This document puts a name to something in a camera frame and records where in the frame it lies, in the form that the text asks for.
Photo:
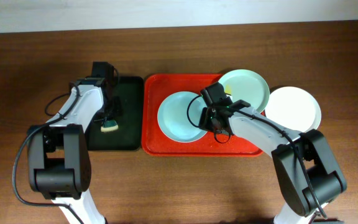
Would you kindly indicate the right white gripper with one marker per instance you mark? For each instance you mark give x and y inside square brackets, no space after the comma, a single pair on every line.
[206,124]

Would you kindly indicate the white plate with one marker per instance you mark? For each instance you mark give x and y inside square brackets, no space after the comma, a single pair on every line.
[294,108]

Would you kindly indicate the black plastic tray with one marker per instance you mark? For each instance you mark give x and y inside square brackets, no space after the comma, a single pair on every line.
[130,94]

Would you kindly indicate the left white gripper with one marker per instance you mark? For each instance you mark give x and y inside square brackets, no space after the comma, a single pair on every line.
[114,111]

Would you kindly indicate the light blue plate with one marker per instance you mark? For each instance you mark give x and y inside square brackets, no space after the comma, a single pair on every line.
[172,116]

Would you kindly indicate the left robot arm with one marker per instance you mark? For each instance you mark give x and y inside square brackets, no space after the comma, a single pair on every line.
[57,154]

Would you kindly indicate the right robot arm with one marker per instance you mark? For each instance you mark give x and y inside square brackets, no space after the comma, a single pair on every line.
[308,173]

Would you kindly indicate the red plastic tray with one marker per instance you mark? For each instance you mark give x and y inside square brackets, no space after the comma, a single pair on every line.
[154,142]

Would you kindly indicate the green and yellow sponge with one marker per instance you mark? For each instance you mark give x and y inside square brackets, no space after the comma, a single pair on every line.
[109,126]

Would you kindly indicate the mint green plate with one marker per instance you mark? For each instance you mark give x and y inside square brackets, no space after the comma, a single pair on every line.
[248,86]

